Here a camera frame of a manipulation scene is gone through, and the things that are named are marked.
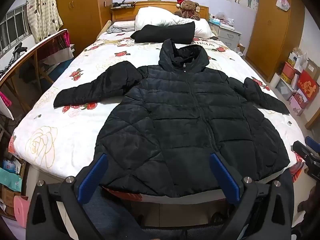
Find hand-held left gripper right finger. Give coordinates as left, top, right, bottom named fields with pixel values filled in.
left=209, top=153, right=298, bottom=240

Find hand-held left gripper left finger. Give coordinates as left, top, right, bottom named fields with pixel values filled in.
left=26, top=153, right=109, bottom=240

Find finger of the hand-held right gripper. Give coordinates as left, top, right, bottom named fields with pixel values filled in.
left=304, top=136, right=320, bottom=155
left=292, top=141, right=312, bottom=161

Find black hooded puffer jacket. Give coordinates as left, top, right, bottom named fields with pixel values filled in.
left=53, top=38, right=291, bottom=198

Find dark brown cloth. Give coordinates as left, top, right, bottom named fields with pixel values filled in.
left=297, top=187, right=320, bottom=221

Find pink floral box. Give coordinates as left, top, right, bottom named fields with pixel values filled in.
left=288, top=91, right=308, bottom=116

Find red gift box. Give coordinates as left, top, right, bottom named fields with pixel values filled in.
left=296, top=69, right=320, bottom=102

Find white paper roll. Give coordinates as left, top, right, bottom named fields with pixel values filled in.
left=271, top=72, right=282, bottom=88

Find orange box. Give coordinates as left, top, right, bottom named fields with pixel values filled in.
left=280, top=61, right=298, bottom=85

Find pink plastic stool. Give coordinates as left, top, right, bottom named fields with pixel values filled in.
left=13, top=196, right=30, bottom=228

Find brown cardboard box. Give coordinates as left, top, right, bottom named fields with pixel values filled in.
left=304, top=57, right=320, bottom=77

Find teal box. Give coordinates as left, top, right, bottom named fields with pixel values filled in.
left=0, top=167, right=23, bottom=193

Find blue and white package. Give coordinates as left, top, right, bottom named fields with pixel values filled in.
left=2, top=158, right=22, bottom=175

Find cardboard box with print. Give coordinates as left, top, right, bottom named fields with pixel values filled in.
left=0, top=185, right=21, bottom=217

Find white paper bags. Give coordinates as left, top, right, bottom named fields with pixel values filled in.
left=287, top=46, right=308, bottom=68

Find pink and white cloth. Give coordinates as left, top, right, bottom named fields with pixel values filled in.
left=0, top=91, right=15, bottom=121

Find wooden wardrobe with hanging bag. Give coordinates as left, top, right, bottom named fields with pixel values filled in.
left=246, top=0, right=306, bottom=82

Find wooden rack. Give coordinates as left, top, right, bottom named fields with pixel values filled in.
left=0, top=29, right=75, bottom=133

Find white drawer nightstand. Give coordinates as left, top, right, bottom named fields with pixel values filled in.
left=209, top=21, right=242, bottom=52

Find red plaid cloth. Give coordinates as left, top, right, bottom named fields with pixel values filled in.
left=37, top=30, right=75, bottom=65

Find white hanging bag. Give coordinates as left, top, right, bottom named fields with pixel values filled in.
left=276, top=0, right=291, bottom=12

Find black desk stand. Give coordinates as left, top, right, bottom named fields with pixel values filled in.
left=12, top=42, right=28, bottom=58

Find clutter on nightstand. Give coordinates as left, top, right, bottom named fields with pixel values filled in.
left=209, top=11, right=236, bottom=27

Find small flat white pillow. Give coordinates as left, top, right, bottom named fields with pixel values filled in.
left=107, top=20, right=136, bottom=33

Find folded black garment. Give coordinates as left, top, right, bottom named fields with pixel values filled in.
left=130, top=21, right=196, bottom=44

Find tall wooden wardrobe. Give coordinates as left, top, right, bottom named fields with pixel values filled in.
left=54, top=0, right=113, bottom=53

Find barred window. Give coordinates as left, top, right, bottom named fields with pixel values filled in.
left=0, top=2, right=33, bottom=53

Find brown teddy bear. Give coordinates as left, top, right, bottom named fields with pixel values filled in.
left=174, top=0, right=201, bottom=21

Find large white pillow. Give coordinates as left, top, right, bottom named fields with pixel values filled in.
left=134, top=6, right=213, bottom=38

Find small items on headboard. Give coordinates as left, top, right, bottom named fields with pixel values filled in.
left=111, top=1, right=137, bottom=9

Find heart patterned curtain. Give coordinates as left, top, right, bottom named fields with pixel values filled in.
left=26, top=0, right=64, bottom=43

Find wooden bed headboard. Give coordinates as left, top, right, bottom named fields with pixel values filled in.
left=111, top=1, right=209, bottom=23

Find bed frame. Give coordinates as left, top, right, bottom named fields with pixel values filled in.
left=27, top=165, right=253, bottom=232

